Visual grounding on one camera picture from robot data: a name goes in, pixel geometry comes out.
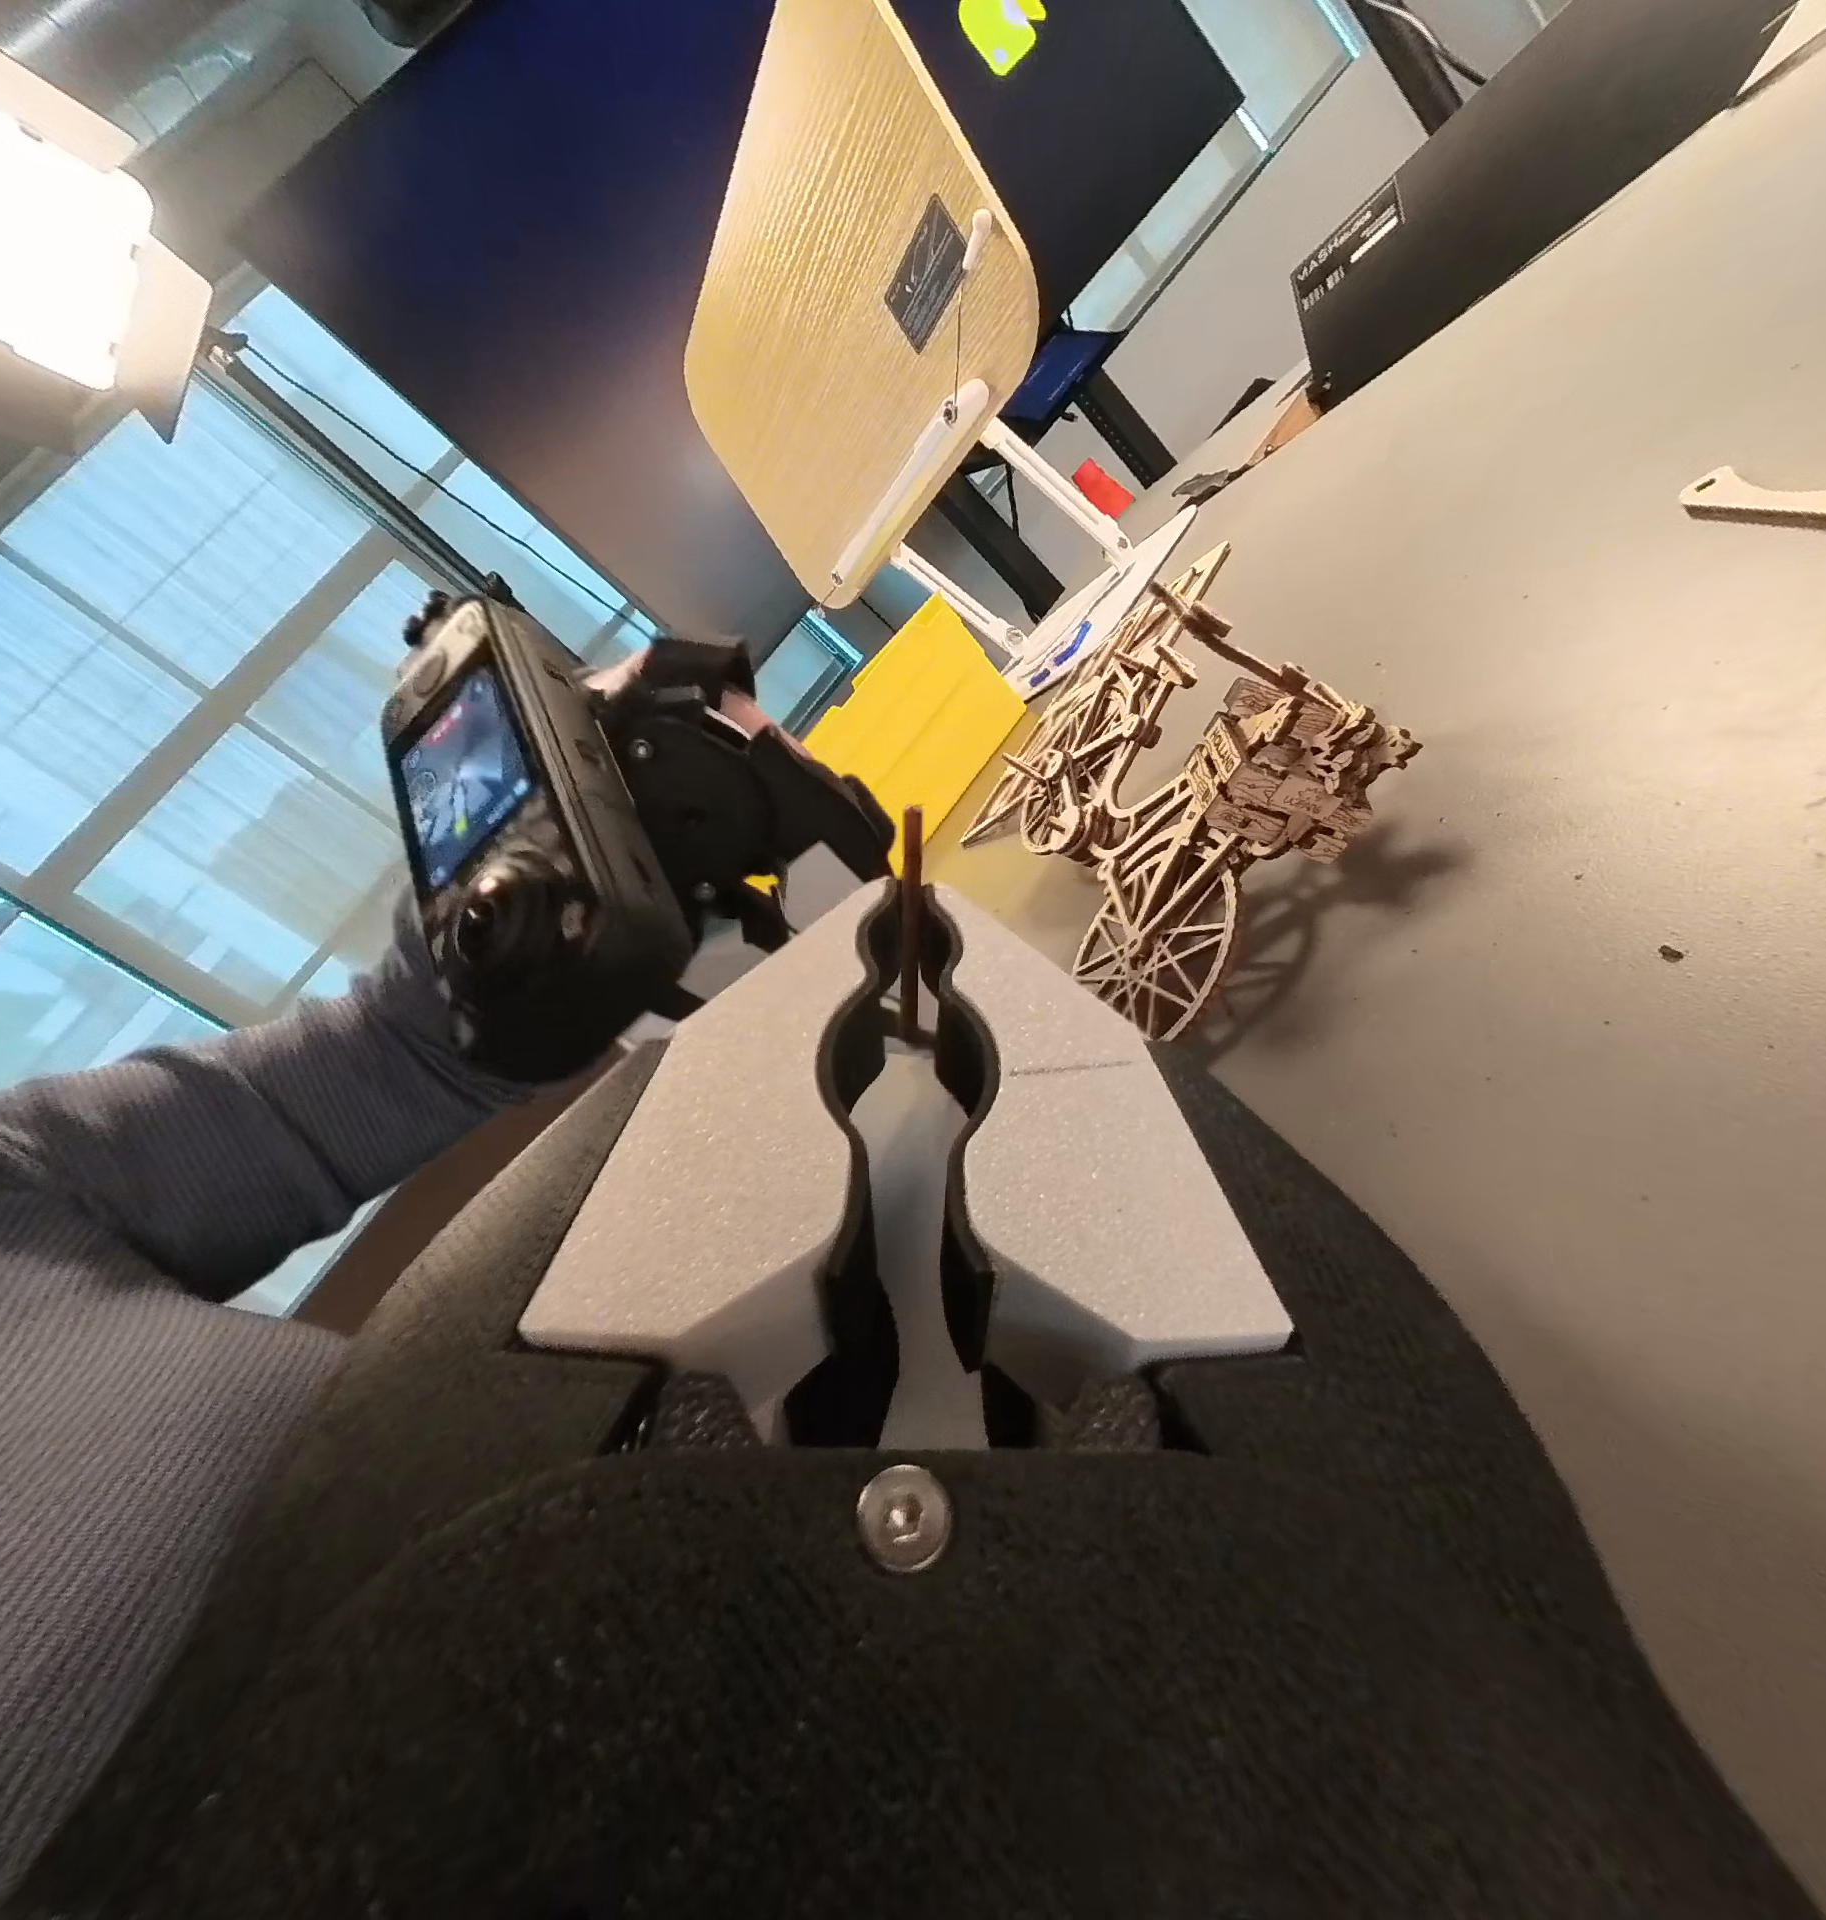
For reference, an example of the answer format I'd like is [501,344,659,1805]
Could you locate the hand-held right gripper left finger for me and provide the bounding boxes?
[521,882,901,1447]

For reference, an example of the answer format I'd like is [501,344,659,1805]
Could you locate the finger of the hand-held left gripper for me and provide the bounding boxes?
[659,846,871,1029]

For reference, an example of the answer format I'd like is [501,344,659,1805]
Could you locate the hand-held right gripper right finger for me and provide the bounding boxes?
[927,882,1298,1447]

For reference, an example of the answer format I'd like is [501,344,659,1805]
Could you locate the forked wooden model part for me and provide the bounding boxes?
[897,806,932,1042]

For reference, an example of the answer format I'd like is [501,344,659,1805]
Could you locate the person's left forearm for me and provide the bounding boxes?
[0,899,556,1307]

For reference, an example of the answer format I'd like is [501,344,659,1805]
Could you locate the wooden bicycle model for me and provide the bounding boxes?
[961,542,1426,1047]

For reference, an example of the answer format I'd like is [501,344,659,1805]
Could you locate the yellow plastic bin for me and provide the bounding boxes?
[800,592,1031,844]

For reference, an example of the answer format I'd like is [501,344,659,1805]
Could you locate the white stand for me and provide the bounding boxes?
[829,379,1203,705]

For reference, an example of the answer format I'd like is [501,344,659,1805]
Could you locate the person's torso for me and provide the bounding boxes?
[0,1200,353,1920]

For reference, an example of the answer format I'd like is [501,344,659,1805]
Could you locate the ceiling light panel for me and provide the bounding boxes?
[0,67,213,440]

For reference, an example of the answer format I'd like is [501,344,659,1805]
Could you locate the curved wooden strip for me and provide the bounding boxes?
[1679,468,1826,530]

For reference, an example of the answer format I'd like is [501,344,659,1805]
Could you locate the black flat box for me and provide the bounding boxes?
[1289,0,1802,413]

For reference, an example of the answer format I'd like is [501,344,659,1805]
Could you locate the large dark wall screen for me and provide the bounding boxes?
[229,0,1247,639]

